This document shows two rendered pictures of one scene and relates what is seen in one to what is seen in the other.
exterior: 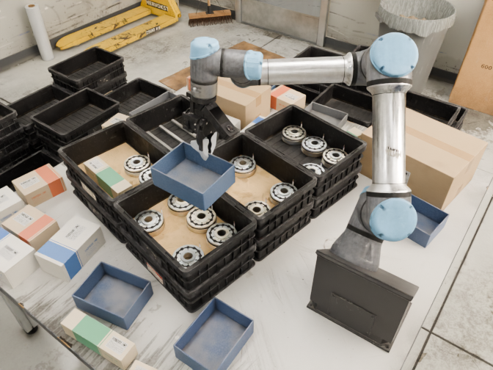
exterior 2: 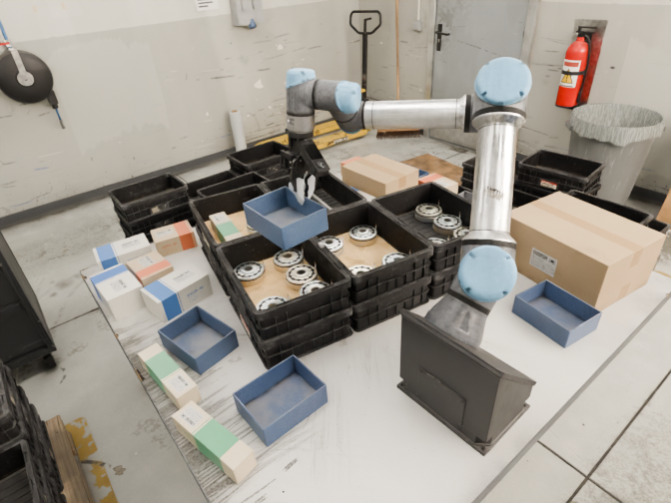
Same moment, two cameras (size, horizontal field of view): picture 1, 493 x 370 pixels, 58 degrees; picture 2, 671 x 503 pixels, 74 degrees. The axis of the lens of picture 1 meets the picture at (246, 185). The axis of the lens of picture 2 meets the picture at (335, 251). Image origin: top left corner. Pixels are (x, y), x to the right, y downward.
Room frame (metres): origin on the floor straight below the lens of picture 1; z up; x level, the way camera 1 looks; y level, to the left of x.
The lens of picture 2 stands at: (-0.01, -0.31, 1.71)
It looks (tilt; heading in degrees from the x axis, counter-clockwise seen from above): 34 degrees down; 18
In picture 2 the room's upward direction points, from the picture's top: 4 degrees counter-clockwise
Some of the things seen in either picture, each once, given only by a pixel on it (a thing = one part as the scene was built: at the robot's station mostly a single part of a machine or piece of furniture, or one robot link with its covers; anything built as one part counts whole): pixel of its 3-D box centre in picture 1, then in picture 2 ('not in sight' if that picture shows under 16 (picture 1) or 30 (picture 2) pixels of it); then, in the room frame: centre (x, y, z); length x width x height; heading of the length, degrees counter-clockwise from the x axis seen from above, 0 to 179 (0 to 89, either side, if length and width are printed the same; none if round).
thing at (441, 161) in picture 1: (417, 156); (573, 248); (1.47, -0.72, 0.80); 0.40 x 0.30 x 0.20; 46
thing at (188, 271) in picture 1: (183, 214); (280, 264); (1.02, 0.21, 0.92); 0.40 x 0.30 x 0.02; 44
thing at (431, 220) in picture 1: (413, 217); (554, 311); (1.19, -0.64, 0.74); 0.20 x 0.15 x 0.07; 45
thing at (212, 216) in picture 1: (201, 216); (301, 273); (1.07, 0.16, 0.86); 0.10 x 0.10 x 0.01
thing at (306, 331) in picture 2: (188, 246); (286, 303); (1.02, 0.21, 0.76); 0.40 x 0.30 x 0.12; 44
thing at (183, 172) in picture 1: (193, 174); (285, 216); (1.01, 0.16, 1.10); 0.20 x 0.15 x 0.07; 55
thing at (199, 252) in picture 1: (188, 257); (273, 307); (0.89, 0.18, 0.86); 0.10 x 0.10 x 0.01
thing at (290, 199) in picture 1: (249, 173); (361, 237); (1.23, -0.01, 0.92); 0.40 x 0.30 x 0.02; 44
